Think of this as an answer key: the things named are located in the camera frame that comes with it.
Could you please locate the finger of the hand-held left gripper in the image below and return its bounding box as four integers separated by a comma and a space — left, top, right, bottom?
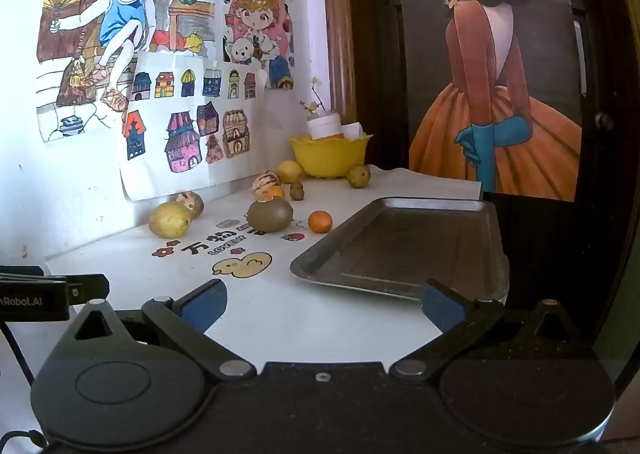
65, 273, 111, 306

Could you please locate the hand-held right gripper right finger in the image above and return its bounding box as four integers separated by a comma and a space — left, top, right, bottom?
389, 278, 597, 383

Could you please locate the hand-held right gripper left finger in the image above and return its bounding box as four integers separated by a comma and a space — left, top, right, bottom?
64, 278, 257, 383

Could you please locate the metal baking tray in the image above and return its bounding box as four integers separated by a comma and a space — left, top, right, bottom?
290, 197, 510, 301

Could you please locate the large yellow-green apple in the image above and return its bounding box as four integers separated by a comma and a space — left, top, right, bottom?
149, 201, 193, 239

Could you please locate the striped pepino melon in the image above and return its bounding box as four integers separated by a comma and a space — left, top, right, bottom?
251, 170, 282, 200
175, 190, 205, 219

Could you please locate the large brown kiwi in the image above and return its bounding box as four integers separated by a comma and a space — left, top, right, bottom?
247, 197, 295, 235

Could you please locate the small orange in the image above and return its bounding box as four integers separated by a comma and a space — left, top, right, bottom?
307, 210, 334, 234

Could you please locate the yellow-brown oval fruit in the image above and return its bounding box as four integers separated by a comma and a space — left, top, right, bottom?
346, 163, 372, 189

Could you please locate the printed white table mat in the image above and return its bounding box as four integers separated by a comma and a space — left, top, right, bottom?
45, 166, 483, 375

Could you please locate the yellow lemon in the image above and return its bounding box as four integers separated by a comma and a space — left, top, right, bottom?
276, 160, 303, 185

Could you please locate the yellow plastic bowl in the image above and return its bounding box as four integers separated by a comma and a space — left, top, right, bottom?
290, 133, 374, 180

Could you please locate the coloured houses drawing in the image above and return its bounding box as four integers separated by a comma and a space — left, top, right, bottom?
119, 51, 268, 202

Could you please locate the white and orange jar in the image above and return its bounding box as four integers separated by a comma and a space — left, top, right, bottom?
306, 115, 343, 141

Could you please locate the yellow artificial flower sprig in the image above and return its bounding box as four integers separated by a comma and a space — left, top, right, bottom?
300, 75, 326, 116

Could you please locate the girl in orange dress poster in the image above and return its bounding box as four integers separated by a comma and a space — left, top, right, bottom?
392, 0, 583, 202

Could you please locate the boy with fan drawing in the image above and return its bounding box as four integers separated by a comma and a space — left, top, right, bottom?
36, 0, 223, 145

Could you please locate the brown wooden door frame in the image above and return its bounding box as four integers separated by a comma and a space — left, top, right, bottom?
320, 0, 358, 127

